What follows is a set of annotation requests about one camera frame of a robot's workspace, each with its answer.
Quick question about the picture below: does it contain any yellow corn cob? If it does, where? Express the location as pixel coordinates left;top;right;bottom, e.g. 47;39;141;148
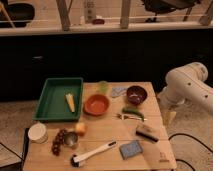
65;94;75;112

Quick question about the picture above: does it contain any light blue folded cloth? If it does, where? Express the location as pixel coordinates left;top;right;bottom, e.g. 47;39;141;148
111;86;127;98

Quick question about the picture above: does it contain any black wooden block brush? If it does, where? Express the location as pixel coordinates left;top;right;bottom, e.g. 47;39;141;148
136;124;159;142

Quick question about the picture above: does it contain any black chair left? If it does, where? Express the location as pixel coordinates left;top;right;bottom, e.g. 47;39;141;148
0;3;35;28

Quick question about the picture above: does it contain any bunch of red grapes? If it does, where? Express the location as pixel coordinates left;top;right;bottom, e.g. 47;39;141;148
51;129;67;156

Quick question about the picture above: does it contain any white black dish brush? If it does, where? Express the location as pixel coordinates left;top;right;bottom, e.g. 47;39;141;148
70;141;117;167

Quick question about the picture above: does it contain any black office chair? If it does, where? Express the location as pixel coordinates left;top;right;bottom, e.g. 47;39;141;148
141;0;202;23

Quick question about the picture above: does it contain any small red background dish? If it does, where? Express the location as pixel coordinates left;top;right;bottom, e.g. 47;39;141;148
92;19;105;25

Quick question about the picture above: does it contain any red orange bowl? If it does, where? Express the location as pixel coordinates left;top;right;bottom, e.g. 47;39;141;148
84;94;110;116

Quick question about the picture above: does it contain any small metal cup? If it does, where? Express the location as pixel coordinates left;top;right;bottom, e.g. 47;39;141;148
64;132;78;148

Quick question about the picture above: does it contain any blue sponge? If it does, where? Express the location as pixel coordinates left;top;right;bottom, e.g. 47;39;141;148
119;140;143;160

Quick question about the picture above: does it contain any green translucent cup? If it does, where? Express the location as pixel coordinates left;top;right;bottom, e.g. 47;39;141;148
97;81;108;94

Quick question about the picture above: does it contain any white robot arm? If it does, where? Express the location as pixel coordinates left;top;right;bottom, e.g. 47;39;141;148
157;62;213;126

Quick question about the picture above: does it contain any black cable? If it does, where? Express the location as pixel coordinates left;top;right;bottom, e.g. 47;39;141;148
168;133;213;171

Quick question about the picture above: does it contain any yellow apple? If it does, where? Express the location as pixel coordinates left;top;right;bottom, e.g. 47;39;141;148
75;122;87;136

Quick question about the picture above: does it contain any dark maroon bowl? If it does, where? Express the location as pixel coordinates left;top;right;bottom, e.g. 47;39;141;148
126;86;148;105

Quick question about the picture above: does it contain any green chili pepper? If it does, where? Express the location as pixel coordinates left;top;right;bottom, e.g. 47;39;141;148
122;107;145;121

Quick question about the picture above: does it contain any green plastic tray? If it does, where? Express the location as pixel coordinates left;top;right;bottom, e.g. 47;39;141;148
34;78;83;122

